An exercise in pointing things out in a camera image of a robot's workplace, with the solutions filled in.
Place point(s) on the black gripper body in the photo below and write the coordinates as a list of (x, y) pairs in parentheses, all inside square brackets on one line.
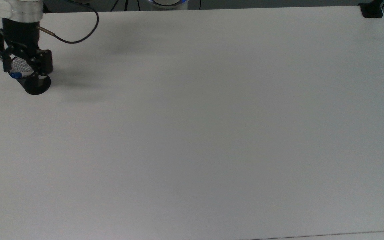
[(20, 33)]

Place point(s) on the white marker with blue cap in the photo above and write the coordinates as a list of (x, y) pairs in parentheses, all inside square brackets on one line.
[(15, 75)]

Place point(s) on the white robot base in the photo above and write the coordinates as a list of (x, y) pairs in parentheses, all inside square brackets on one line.
[(165, 3)]

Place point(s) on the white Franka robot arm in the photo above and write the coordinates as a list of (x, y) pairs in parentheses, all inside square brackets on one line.
[(25, 11)]

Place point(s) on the black mesh pen cup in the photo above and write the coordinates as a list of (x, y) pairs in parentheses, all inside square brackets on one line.
[(37, 86)]

